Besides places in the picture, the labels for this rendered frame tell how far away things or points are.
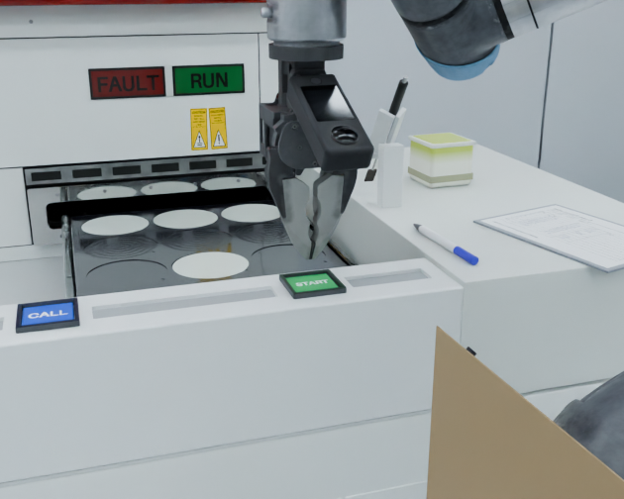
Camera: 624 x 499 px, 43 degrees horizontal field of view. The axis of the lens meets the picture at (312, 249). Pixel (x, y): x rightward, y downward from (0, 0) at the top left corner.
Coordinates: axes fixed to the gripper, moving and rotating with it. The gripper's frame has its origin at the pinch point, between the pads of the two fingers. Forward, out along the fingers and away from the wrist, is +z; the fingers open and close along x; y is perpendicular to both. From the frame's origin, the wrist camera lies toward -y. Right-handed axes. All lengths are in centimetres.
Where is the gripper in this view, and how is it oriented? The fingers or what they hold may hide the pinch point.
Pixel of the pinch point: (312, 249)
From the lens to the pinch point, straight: 79.6
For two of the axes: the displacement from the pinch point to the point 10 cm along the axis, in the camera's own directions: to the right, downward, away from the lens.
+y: -3.0, -3.2, 9.0
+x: -9.5, 1.0, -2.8
